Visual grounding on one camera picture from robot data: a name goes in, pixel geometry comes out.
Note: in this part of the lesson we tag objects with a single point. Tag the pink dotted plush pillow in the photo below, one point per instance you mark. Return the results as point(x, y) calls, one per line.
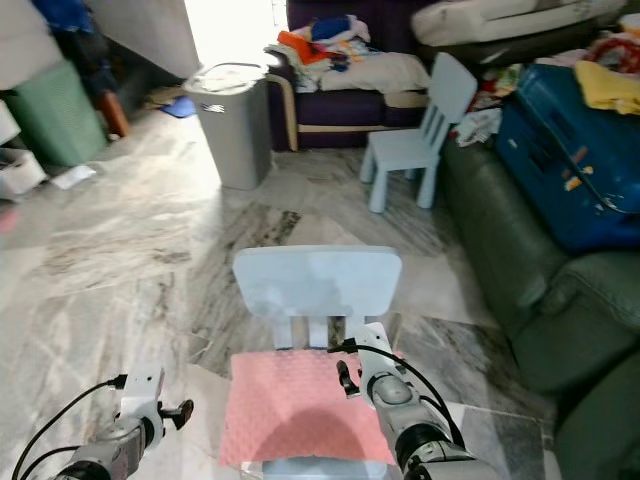
point(290, 405)

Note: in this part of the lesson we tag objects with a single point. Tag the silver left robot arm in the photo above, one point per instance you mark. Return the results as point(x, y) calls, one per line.
point(105, 455)

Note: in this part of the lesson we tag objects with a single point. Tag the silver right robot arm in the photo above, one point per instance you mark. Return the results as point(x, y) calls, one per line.
point(420, 430)

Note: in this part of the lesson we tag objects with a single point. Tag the dark purple sofa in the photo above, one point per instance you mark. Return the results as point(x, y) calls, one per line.
point(345, 112)

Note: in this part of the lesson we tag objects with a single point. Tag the light blue child chair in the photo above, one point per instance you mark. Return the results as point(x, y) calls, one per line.
point(410, 150)
point(315, 282)

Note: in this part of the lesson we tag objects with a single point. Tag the white paper sheet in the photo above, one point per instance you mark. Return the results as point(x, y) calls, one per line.
point(73, 177)

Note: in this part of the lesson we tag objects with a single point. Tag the grey plastic bin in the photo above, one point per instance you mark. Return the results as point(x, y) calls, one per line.
point(235, 130)

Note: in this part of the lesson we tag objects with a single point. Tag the white storage box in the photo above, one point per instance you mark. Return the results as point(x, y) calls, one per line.
point(18, 165)

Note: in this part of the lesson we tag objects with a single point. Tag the small blue mat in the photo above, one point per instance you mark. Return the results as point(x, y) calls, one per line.
point(178, 106)

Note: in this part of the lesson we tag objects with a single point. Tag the blue suitcase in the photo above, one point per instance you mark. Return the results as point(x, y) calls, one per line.
point(570, 160)

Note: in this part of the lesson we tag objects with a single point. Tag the green storage bin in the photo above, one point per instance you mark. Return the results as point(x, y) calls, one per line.
point(55, 115)

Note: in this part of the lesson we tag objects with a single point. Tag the pile of colourful clothes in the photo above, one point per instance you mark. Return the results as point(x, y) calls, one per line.
point(335, 55)

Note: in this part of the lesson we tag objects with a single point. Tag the yellow cloth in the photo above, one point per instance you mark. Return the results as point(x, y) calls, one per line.
point(610, 92)

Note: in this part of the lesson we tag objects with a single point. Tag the white folded bedding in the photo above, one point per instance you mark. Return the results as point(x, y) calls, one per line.
point(510, 20)

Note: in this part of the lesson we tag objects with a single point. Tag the blue clothes on stand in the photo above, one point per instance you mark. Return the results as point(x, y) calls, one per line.
point(75, 20)

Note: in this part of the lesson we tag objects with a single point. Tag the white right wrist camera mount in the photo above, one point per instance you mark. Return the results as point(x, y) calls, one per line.
point(375, 355)

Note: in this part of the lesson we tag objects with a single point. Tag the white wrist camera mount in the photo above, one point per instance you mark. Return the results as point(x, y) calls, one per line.
point(143, 395)
point(375, 355)

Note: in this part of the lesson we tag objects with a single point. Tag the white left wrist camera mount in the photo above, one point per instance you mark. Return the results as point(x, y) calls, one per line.
point(143, 395)

